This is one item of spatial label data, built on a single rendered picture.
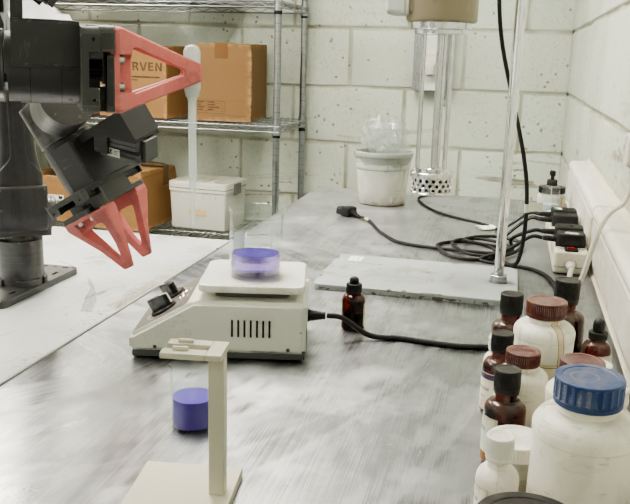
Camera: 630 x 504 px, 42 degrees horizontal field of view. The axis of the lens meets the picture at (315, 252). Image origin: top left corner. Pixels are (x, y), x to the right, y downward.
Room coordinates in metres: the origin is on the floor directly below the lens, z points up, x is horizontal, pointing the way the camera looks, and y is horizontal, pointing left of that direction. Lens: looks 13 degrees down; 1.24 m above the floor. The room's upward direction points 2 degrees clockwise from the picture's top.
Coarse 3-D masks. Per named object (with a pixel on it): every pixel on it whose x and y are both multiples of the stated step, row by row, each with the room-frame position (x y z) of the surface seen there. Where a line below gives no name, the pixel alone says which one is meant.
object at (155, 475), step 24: (192, 360) 0.56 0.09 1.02; (216, 360) 0.56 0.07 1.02; (216, 384) 0.57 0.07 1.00; (216, 408) 0.57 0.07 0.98; (216, 432) 0.57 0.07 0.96; (216, 456) 0.57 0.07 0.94; (144, 480) 0.59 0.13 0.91; (168, 480) 0.59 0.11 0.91; (192, 480) 0.59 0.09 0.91; (216, 480) 0.57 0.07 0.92; (240, 480) 0.61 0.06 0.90
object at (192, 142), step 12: (192, 96) 0.71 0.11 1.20; (192, 108) 0.71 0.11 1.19; (192, 120) 0.71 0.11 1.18; (192, 132) 0.71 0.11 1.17; (192, 144) 0.71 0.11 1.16; (192, 156) 0.71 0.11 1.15; (192, 168) 0.71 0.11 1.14; (192, 180) 0.71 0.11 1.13; (192, 192) 0.71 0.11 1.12; (192, 204) 0.71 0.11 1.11; (192, 216) 0.71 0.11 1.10
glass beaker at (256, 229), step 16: (240, 208) 0.95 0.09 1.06; (256, 208) 0.96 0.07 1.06; (272, 208) 0.95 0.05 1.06; (288, 208) 0.92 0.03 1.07; (240, 224) 0.90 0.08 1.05; (256, 224) 0.90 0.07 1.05; (272, 224) 0.91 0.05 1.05; (240, 240) 0.90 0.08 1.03; (256, 240) 0.90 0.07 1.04; (272, 240) 0.91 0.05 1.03; (240, 256) 0.90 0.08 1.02; (256, 256) 0.90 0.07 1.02; (272, 256) 0.91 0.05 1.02; (240, 272) 0.90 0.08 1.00; (256, 272) 0.90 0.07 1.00; (272, 272) 0.91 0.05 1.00
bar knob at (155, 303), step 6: (162, 294) 0.90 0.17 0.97; (168, 294) 0.91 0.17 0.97; (150, 300) 0.91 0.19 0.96; (156, 300) 0.91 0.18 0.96; (162, 300) 0.90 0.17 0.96; (168, 300) 0.90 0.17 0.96; (174, 300) 0.91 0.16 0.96; (150, 306) 0.91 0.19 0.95; (156, 306) 0.91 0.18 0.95; (162, 306) 0.90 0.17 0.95; (168, 306) 0.90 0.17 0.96; (156, 312) 0.90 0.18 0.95; (162, 312) 0.89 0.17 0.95
